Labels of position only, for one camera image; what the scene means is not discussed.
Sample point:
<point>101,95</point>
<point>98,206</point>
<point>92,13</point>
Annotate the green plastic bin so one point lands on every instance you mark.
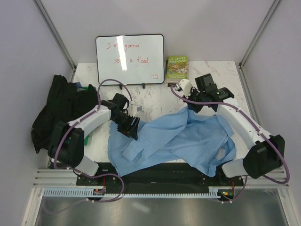
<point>88,139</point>

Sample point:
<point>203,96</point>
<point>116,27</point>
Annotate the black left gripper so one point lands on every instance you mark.
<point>129,130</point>

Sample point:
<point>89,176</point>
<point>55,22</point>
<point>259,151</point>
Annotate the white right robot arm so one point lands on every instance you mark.
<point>266,152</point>

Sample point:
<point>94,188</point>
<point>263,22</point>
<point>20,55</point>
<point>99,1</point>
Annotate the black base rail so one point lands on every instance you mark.
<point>165,177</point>

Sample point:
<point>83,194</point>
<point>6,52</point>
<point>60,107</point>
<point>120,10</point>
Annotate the right aluminium frame post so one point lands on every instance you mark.
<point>268,16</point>

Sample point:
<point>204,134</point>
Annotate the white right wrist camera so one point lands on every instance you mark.
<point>185,86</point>

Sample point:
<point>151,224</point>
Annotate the black long sleeve shirt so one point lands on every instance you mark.
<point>66,101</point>

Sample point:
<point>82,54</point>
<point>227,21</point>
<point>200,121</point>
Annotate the light blue long sleeve shirt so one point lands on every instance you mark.
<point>204,142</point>

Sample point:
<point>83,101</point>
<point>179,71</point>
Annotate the green treehouse book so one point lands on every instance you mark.
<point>176,69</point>

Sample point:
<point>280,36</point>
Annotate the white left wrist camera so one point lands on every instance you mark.
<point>134,109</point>

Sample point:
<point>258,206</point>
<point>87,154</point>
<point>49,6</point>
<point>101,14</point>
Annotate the small whiteboard with stand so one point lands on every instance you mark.
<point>131,59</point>

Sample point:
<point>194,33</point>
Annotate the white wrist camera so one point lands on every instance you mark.
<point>134,109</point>
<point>185,86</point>

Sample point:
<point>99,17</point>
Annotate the left aluminium frame post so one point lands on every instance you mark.
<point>49,23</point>

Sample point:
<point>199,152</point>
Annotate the aluminium frame post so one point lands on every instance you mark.
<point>49,23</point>
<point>268,16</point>

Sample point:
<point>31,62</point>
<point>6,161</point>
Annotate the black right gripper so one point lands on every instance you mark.
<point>195,108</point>

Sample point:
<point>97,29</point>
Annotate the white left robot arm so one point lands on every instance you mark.
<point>68,139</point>

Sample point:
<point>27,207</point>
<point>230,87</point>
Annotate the white slotted cable duct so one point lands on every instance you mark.
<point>85,192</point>

